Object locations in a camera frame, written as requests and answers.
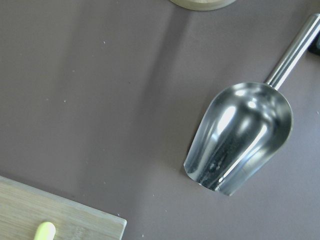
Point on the metal scoop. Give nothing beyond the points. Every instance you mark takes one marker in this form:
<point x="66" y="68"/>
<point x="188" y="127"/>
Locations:
<point x="246" y="124"/>

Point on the yellow plastic knife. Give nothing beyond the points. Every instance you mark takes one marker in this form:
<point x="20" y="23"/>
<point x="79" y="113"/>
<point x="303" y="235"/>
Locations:
<point x="45" y="231"/>

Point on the bamboo cutting board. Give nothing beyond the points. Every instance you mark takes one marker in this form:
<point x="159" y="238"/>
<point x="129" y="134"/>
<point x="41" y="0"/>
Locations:
<point x="23" y="208"/>

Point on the wooden mug tree stand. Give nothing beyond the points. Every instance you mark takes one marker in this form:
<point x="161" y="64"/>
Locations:
<point x="203" y="5"/>

